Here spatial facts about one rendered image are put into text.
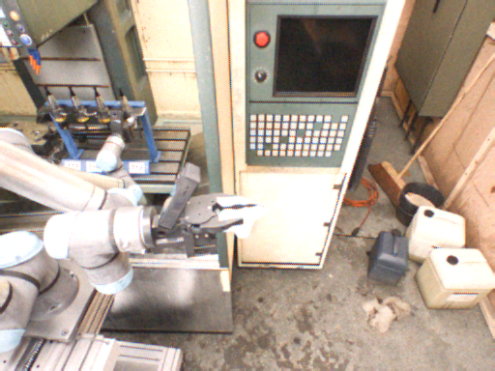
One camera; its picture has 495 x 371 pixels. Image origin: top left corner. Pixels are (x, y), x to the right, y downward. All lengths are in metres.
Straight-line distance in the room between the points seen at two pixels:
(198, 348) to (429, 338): 1.40
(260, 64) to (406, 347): 1.82
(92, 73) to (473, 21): 2.55
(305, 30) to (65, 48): 1.47
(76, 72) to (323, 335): 2.19
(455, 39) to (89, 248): 2.75
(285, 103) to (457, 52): 1.88
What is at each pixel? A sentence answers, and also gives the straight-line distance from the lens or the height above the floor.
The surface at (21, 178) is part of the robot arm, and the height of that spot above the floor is 1.61.
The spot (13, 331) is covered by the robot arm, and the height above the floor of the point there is 1.34.
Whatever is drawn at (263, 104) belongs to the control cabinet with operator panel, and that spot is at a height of 1.35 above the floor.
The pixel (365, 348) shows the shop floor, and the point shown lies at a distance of 2.21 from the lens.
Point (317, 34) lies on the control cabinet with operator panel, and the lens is 1.23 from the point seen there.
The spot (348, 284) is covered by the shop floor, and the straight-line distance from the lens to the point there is 2.37.
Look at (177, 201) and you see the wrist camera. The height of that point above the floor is 1.63.
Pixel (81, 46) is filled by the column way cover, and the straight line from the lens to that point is 2.19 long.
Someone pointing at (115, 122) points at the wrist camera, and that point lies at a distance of 1.51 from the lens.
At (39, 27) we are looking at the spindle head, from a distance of 1.55.
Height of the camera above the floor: 1.98
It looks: 45 degrees down
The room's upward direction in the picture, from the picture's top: straight up
